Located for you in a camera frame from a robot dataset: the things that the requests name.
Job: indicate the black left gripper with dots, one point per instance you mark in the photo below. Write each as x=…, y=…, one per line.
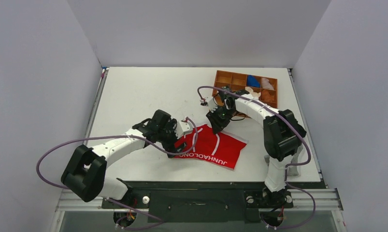
x=170, y=147

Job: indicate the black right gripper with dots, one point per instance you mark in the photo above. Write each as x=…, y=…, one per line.
x=216, y=123

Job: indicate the red underwear white trim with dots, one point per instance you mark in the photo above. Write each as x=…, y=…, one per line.
x=222, y=149

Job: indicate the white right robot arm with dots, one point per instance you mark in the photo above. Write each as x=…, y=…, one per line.
x=283, y=135

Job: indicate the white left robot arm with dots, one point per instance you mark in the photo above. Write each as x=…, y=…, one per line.
x=85, y=173

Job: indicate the cream rolled underwear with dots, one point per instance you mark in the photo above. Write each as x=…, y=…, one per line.
x=253, y=92

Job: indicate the blue rolled underwear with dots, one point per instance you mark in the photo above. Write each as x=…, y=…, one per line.
x=251, y=81

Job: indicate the orange rolled underwear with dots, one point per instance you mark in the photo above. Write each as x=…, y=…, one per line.
x=268, y=95

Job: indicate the wooden compartment tray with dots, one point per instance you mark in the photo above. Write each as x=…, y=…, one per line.
x=221, y=104

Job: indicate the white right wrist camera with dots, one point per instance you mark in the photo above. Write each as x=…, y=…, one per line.
x=212, y=104

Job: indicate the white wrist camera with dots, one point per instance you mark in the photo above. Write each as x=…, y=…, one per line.
x=182, y=129
x=212, y=104

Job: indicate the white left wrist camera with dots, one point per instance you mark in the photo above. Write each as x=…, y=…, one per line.
x=182, y=129

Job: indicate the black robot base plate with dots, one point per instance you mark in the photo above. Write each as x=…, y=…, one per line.
x=204, y=201

